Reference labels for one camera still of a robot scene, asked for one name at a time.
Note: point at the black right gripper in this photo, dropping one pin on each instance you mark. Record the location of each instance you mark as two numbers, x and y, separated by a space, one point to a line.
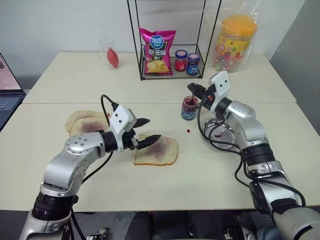
208 97

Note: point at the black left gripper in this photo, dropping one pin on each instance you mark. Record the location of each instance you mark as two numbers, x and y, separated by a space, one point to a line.
131 141

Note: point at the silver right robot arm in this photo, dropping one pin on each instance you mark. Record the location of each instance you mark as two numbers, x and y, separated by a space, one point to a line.
250 125

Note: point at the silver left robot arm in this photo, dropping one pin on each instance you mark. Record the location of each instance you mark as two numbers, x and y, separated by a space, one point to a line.
72 160

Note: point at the open jam jar blue label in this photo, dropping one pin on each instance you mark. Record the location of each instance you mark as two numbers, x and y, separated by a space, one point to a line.
188 111

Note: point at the blue jam jar with lid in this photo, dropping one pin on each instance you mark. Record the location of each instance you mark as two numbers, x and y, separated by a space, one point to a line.
193 65

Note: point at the bread slice with jam smear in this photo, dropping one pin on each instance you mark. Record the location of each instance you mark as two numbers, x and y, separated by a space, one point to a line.
160 153

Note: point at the red jam jar with lid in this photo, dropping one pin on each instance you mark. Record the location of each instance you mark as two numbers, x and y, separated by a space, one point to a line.
181 62

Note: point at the bread slice with purple stain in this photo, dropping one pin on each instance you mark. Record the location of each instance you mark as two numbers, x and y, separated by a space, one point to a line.
87 127

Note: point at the plain white bread slice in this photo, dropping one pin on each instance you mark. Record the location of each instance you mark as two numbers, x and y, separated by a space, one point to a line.
75 116

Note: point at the clear glass dish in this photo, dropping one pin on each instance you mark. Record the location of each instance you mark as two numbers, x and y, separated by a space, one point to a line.
217 130

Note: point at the pink potato chips bag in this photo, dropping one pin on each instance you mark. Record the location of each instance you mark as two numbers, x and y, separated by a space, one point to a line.
157 55

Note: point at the candy jar with yellow lid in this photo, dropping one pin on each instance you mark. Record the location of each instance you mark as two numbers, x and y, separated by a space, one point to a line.
232 45

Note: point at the clear plastic bag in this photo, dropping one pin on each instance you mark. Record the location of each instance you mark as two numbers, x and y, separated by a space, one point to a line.
212 25

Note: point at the red bulb in cup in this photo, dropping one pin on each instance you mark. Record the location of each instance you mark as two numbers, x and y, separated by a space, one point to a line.
112 58

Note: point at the clear glass cup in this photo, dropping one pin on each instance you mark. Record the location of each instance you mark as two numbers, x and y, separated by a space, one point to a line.
102 53

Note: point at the clear drinking straw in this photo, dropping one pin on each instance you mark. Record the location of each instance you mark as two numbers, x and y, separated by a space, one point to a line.
104 33

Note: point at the grey laptop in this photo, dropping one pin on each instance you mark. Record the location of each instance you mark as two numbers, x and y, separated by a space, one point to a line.
7 100

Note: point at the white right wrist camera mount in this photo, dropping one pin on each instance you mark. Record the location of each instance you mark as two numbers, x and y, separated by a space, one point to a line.
221 83

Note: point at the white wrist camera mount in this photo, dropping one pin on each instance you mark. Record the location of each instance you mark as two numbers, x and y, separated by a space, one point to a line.
121 120
221 83

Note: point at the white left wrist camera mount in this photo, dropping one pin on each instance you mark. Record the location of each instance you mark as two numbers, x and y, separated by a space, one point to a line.
121 120

